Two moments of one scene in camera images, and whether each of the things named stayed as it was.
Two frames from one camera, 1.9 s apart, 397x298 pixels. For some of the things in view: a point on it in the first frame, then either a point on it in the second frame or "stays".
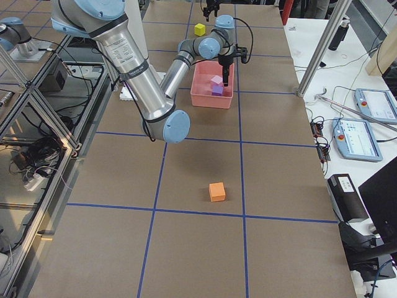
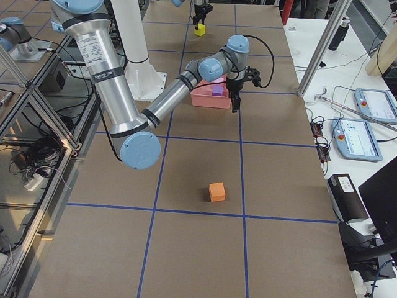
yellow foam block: [200, 29] stays
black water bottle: [340, 35] stays
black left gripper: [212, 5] → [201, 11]
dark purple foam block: [217, 90] stays
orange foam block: [217, 192] stays
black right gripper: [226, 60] → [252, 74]
